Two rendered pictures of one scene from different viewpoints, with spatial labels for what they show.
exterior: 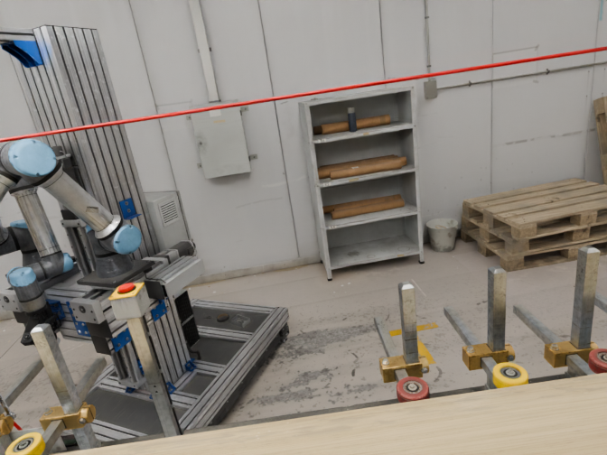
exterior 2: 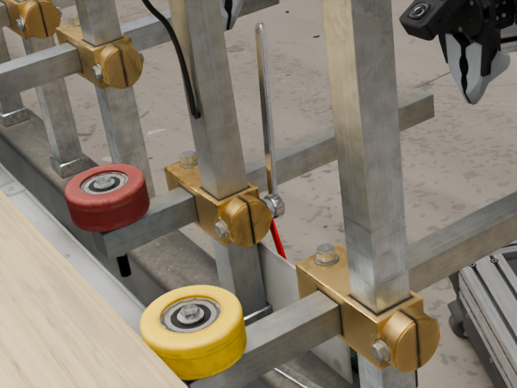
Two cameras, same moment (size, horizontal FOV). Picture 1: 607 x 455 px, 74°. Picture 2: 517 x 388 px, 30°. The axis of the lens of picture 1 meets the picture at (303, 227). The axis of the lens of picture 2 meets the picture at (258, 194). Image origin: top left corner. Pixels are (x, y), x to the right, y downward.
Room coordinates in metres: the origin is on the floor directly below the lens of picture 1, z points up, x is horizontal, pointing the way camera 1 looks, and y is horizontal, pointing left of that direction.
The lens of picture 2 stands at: (0.58, 0.23, 1.35)
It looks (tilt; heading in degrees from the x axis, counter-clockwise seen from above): 29 degrees down; 61
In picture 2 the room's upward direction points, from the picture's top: 9 degrees counter-clockwise
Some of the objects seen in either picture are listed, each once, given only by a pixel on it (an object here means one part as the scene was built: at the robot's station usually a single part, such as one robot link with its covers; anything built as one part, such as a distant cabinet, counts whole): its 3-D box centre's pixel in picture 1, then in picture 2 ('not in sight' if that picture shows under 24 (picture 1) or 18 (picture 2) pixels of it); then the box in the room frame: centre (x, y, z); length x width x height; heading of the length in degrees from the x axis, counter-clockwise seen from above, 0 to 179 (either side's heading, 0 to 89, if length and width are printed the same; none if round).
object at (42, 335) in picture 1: (68, 396); (376, 249); (0.97, 0.75, 0.91); 0.03 x 0.03 x 0.48; 0
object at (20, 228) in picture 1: (27, 233); not in sight; (1.81, 1.27, 1.21); 0.13 x 0.12 x 0.14; 132
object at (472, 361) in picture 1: (488, 355); not in sight; (0.97, -0.48, 0.84); 0.13 x 0.06 x 0.05; 90
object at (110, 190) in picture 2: not in sight; (115, 227); (0.86, 1.04, 0.85); 0.08 x 0.08 x 0.11
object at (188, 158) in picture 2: not in sight; (188, 158); (0.98, 1.07, 0.88); 0.02 x 0.02 x 0.01
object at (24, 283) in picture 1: (25, 283); not in sight; (1.37, 1.04, 1.13); 0.09 x 0.08 x 0.11; 42
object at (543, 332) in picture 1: (555, 345); not in sight; (1.01, -0.71, 0.80); 0.43 x 0.03 x 0.04; 0
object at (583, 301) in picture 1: (582, 323); not in sight; (0.96, -0.75, 0.90); 0.03 x 0.03 x 0.48; 0
